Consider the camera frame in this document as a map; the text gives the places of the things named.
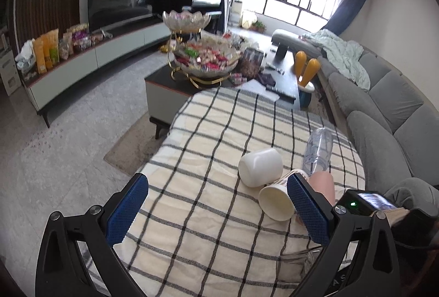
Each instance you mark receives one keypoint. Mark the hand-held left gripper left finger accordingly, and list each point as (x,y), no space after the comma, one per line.
(127,211)

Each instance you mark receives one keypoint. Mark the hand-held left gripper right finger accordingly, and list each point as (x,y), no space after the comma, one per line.
(307,211)

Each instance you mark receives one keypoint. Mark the pink cup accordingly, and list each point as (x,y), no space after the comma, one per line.
(324,185)

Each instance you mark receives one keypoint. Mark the cream paper cup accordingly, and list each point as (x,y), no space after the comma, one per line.
(274,201)

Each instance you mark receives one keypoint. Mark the clear glass cup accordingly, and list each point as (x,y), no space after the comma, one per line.
(295,262)

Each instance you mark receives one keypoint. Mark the white plastic cup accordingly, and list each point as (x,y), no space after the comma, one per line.
(260,166)

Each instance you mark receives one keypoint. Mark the beige rug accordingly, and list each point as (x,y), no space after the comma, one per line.
(133,149)

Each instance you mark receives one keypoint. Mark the clear plastic bottle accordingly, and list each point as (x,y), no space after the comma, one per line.
(317,149)

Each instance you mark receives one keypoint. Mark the checked cream blanket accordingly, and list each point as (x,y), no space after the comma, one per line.
(205,146)

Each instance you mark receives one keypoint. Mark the grey sofa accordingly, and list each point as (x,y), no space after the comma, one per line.
(387,101)

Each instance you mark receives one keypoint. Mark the black remote control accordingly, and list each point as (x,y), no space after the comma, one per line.
(279,91)

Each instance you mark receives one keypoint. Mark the grey black coffee table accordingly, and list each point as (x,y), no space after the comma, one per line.
(161,93)

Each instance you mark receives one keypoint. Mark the white paper sheet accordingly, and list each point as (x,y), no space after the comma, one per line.
(257,88)

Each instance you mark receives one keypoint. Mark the orange rabbit ear stool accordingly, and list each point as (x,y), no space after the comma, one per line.
(310,72)

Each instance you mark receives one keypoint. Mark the light green blanket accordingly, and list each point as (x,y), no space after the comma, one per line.
(343,53)

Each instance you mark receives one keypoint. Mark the white television cabinet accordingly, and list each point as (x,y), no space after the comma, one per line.
(68,68)

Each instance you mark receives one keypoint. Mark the dark jar of nuts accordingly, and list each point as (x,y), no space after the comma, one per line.
(252,60)

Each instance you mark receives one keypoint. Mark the grey ottoman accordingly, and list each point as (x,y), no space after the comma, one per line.
(291,40)

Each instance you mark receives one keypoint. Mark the clear snack bag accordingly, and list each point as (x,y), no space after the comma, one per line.
(66,49)

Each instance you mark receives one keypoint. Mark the pile of wrapped candies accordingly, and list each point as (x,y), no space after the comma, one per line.
(205,55)

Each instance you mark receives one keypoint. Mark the yellow snack packet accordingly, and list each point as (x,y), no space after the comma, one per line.
(50,46)
(40,57)

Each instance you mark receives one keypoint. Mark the red purple snack packet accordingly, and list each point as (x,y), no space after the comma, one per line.
(79,37)

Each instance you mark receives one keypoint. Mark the white plastic bag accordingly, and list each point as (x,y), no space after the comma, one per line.
(25,55)

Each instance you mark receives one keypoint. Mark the tiered glass fruit stand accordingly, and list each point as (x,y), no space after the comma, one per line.
(187,20)

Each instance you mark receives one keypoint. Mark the white air purifier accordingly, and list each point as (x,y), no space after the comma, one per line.
(236,12)

